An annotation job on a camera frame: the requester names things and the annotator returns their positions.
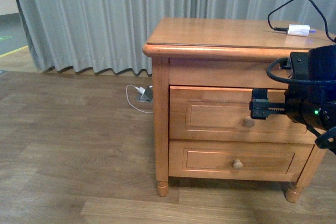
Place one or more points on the wooden nightstand cabinet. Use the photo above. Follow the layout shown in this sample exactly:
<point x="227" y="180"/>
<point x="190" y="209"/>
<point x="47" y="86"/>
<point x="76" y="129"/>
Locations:
<point x="219" y="53"/>

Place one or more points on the wooden drawer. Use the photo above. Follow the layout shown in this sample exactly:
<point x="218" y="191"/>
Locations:
<point x="222" y="114"/>
<point x="238" y="160"/>

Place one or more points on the white adapter box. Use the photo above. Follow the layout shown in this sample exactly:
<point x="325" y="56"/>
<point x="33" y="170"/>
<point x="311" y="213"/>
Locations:
<point x="300" y="30"/>

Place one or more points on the white charger plug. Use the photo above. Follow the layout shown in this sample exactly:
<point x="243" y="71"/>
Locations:
<point x="140" y="90"/>

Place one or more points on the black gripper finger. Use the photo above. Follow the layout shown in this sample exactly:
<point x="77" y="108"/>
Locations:
<point x="259" y="94"/>

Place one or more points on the open metal floor socket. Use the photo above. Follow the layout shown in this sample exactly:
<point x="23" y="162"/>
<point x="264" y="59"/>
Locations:
<point x="147" y="96"/>

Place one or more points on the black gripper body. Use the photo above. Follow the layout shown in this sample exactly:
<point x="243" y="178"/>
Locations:
<point x="298" y="107"/>

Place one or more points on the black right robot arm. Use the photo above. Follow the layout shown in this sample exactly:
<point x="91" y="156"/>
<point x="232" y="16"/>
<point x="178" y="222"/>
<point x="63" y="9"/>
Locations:
<point x="312" y="71"/>

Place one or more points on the grey pleated curtain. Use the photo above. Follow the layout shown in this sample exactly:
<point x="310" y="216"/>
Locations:
<point x="110" y="34"/>

